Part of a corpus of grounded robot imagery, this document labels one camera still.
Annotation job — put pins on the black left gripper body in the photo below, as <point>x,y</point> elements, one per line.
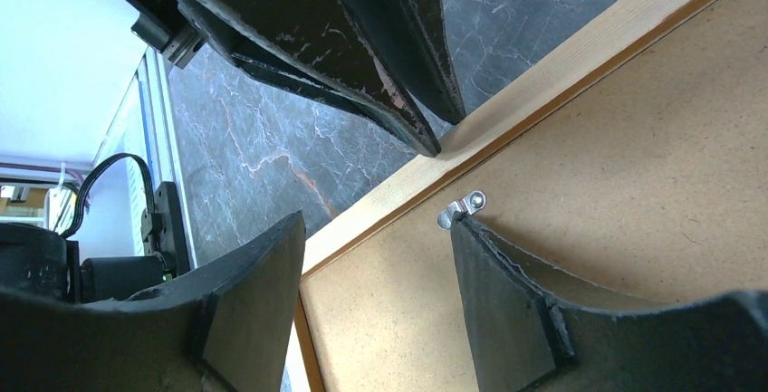
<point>162,26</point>

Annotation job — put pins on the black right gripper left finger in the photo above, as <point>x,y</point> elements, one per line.
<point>224,326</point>

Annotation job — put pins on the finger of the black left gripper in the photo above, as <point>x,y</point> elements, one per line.
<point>317,49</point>
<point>409,39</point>

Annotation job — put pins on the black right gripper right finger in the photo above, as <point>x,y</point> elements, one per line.
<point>531,326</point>

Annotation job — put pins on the brown fibreboard backing board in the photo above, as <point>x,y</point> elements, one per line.
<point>653,182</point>

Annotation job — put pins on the golden wooden picture frame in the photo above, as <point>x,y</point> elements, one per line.
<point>600,47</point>

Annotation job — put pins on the silver metal turn clip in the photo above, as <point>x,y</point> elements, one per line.
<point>470,204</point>

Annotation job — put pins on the aluminium rail frame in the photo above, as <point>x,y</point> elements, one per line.
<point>53,134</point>

